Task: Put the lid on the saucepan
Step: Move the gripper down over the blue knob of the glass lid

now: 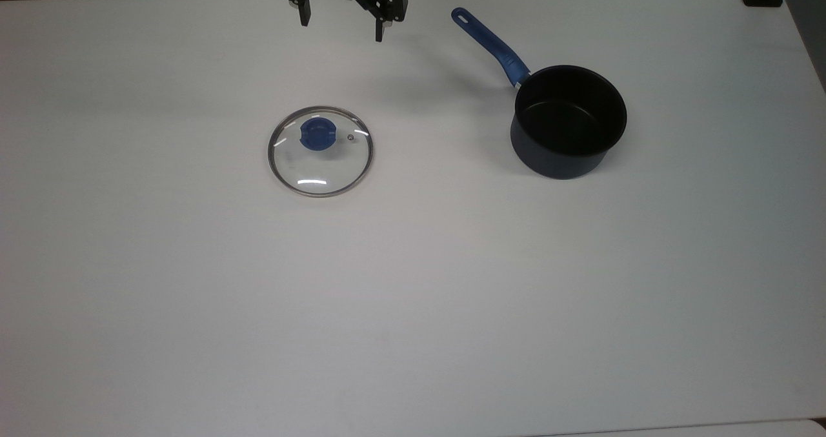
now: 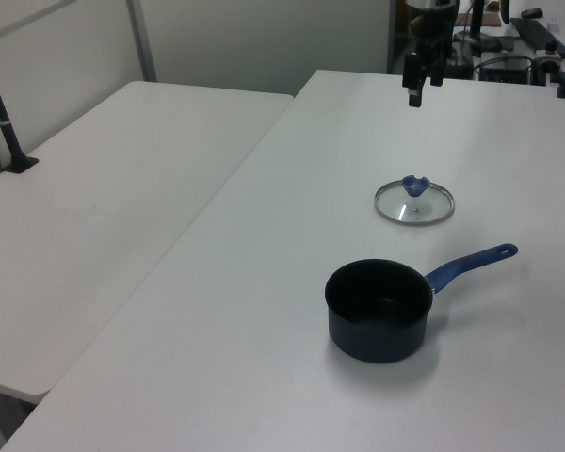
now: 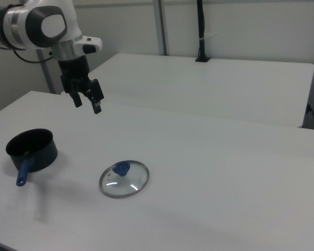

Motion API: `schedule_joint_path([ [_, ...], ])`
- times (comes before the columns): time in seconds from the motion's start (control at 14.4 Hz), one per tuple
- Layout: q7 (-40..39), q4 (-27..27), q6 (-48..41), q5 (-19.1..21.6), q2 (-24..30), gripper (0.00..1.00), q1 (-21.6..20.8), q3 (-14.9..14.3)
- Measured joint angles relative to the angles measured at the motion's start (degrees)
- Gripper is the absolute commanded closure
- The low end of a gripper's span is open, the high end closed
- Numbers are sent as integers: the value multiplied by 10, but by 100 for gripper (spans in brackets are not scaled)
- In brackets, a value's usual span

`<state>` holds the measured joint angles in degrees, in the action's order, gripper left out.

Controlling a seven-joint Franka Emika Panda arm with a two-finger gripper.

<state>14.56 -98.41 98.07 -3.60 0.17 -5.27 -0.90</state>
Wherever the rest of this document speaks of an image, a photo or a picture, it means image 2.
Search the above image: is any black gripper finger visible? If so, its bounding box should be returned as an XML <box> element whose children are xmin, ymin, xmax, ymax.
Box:
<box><xmin>429</xmin><ymin>45</ymin><xmax>446</xmax><ymax>88</ymax></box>
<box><xmin>402</xmin><ymin>53</ymin><xmax>426</xmax><ymax>109</ymax></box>

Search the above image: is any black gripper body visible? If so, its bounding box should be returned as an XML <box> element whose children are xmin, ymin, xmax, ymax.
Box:
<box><xmin>408</xmin><ymin>6</ymin><xmax>457</xmax><ymax>60</ymax></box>

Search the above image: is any glass lid with blue knob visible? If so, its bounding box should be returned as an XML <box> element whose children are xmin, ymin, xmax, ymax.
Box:
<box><xmin>372</xmin><ymin>174</ymin><xmax>457</xmax><ymax>227</ymax></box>

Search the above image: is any black stand with round base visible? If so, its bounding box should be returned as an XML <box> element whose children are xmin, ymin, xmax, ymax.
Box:
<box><xmin>453</xmin><ymin>0</ymin><xmax>501</xmax><ymax>52</ymax></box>

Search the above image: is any black electronics box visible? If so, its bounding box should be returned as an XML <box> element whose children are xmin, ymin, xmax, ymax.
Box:
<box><xmin>478</xmin><ymin>56</ymin><xmax>534</xmax><ymax>86</ymax></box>

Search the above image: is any black computer keyboard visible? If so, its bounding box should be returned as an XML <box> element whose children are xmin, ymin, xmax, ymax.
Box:
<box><xmin>509</xmin><ymin>17</ymin><xmax>565</xmax><ymax>56</ymax></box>

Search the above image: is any grey control box with button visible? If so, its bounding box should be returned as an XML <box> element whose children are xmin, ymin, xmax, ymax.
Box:
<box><xmin>533</xmin><ymin>40</ymin><xmax>565</xmax><ymax>87</ymax></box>

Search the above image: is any dark saucepan with blue handle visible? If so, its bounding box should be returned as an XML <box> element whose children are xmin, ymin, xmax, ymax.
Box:
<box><xmin>324</xmin><ymin>242</ymin><xmax>520</xmax><ymax>365</ymax></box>

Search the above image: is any grey partition frame post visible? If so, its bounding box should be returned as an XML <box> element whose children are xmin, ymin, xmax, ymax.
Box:
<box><xmin>125</xmin><ymin>0</ymin><xmax>159</xmax><ymax>84</ymax></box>

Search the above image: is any black camera stand pole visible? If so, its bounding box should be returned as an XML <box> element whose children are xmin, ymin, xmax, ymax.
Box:
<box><xmin>0</xmin><ymin>39</ymin><xmax>40</xmax><ymax>176</ymax></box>

